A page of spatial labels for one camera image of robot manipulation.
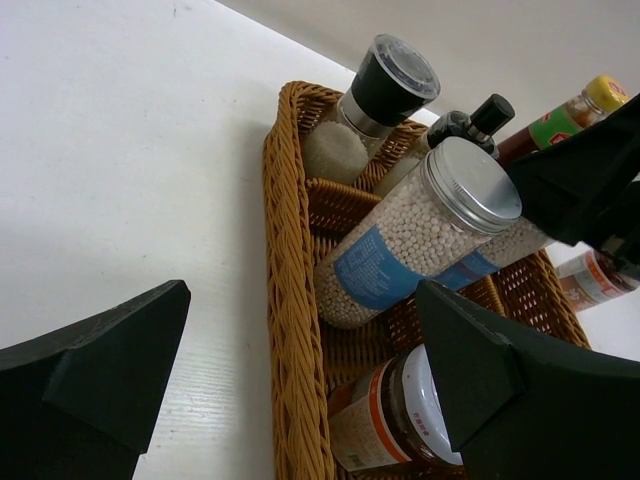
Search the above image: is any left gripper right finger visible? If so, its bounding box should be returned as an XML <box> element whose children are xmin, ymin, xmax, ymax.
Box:
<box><xmin>415</xmin><ymin>281</ymin><xmax>639</xmax><ymax>479</ymax></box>

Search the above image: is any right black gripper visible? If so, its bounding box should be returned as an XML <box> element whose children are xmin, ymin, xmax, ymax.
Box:
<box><xmin>507</xmin><ymin>96</ymin><xmax>639</xmax><ymax>280</ymax></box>

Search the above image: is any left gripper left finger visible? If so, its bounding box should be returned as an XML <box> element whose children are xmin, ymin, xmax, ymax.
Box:
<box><xmin>1</xmin><ymin>280</ymin><xmax>191</xmax><ymax>479</ymax></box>

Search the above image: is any tall blue-label shaker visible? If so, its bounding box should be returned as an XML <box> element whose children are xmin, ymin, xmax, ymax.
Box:
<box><xmin>314</xmin><ymin>137</ymin><xmax>522</xmax><ymax>329</ymax></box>
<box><xmin>435</xmin><ymin>218</ymin><xmax>554</xmax><ymax>291</ymax></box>

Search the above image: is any spice jar white lid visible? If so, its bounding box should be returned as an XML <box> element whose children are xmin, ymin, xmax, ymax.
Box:
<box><xmin>328</xmin><ymin>344</ymin><xmax>463</xmax><ymax>476</ymax></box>
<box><xmin>555</xmin><ymin>250</ymin><xmax>639</xmax><ymax>312</ymax></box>

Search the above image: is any red sauce bottle yellow cap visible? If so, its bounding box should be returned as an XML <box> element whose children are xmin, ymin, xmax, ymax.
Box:
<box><xmin>497</xmin><ymin>75</ymin><xmax>631</xmax><ymax>169</ymax></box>

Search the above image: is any black-top salt grinder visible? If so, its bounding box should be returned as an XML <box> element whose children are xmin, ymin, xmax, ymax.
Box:
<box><xmin>372</xmin><ymin>93</ymin><xmax>516</xmax><ymax>199</ymax></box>

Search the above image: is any brown wicker divided basket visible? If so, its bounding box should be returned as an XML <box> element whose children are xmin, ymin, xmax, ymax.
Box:
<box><xmin>262</xmin><ymin>80</ymin><xmax>594</xmax><ymax>480</ymax></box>

